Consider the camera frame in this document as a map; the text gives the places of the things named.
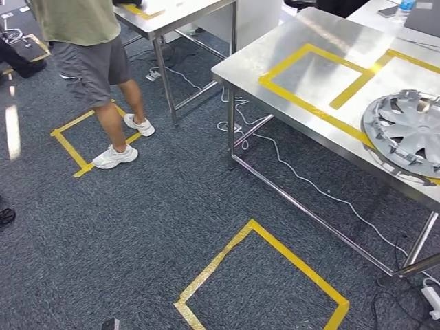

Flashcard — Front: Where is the white desk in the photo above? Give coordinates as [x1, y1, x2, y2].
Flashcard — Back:
[193, 0, 283, 52]

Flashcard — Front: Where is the silver wheel hub cap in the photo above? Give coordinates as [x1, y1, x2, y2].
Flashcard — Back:
[361, 89, 440, 180]

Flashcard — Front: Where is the dark smartphone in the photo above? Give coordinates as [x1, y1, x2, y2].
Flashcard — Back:
[377, 5, 399, 19]

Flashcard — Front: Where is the chrome stool base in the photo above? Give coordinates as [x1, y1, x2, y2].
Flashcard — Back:
[0, 18, 32, 49]

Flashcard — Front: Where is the stainless steel workbench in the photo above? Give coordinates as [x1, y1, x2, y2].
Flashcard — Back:
[210, 6, 440, 285]

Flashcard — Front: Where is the stainless steel table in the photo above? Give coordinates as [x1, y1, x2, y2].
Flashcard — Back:
[112, 0, 238, 127]

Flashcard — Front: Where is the person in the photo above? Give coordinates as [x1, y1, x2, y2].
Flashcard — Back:
[0, 207, 17, 228]
[315, 0, 371, 19]
[0, 36, 48, 79]
[26, 0, 156, 171]

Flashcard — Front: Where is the white floor cable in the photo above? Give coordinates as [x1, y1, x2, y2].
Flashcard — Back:
[158, 65, 204, 92]

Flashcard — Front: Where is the white table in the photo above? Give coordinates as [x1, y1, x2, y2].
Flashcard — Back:
[346, 0, 440, 50]

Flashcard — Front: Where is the black round stool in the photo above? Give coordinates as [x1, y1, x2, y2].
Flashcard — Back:
[285, 0, 317, 10]

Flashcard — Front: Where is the clear water bottle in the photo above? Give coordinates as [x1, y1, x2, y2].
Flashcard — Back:
[395, 0, 417, 23]

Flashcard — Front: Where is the grey laptop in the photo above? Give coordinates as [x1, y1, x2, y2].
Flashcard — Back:
[404, 0, 440, 27]

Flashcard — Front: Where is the black floor cable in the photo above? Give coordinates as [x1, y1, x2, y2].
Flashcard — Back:
[371, 234, 440, 330]

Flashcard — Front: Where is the white charger cable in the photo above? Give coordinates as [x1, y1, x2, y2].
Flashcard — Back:
[217, 86, 440, 288]

